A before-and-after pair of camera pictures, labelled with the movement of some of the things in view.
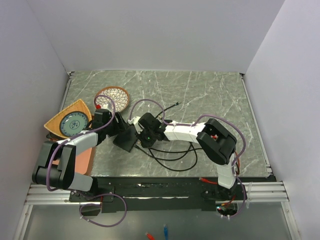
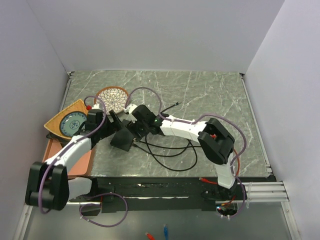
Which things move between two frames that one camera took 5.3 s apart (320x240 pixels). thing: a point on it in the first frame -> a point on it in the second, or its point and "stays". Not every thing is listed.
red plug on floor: [150, 237] stays
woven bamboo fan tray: [53, 126] stays
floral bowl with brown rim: [119, 96] stays
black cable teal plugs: [190, 150] -> [165, 146]
